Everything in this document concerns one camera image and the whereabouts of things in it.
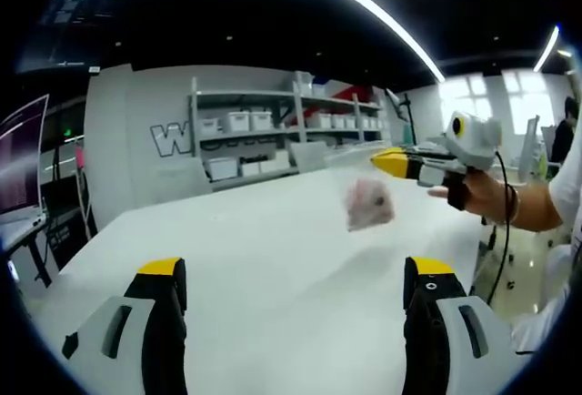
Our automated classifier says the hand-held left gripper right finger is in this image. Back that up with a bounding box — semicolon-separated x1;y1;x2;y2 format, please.
403;256;517;395

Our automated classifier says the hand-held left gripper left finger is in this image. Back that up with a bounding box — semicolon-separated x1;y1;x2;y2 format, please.
61;257;188;395

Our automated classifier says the clear resealable bag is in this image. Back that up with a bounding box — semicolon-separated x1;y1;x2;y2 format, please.
329;157;396;233

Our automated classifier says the person's right hand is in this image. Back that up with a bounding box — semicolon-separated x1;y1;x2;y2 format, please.
427;170;508;223

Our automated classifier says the black tripod stand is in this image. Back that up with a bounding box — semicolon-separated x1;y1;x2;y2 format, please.
386;88;417;146

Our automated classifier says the bright window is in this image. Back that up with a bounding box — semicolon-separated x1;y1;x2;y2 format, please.
438;71;567;150

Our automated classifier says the grey board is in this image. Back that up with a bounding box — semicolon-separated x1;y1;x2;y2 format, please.
289;140;329;173

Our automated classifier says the ceiling light strip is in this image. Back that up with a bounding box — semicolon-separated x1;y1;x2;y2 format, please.
534;25;560;73
79;0;446;82

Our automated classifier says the black printed box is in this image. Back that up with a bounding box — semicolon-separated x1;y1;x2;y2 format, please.
47;212;92;268

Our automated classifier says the white desk with black legs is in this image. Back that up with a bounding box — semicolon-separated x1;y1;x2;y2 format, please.
0;212;54;287

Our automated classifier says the group of white storage boxes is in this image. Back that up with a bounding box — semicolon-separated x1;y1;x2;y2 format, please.
199;110;387;182

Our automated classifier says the grey metal shelf unit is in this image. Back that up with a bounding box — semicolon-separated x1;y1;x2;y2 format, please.
188;71;392;194

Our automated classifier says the computer monitor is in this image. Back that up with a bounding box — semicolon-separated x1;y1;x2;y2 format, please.
0;93;50;217

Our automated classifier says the wrist bracelet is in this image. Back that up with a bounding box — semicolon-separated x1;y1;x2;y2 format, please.
507;185;522;228

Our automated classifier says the wall logo lettering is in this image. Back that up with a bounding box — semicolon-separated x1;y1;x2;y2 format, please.
150;122;278;158

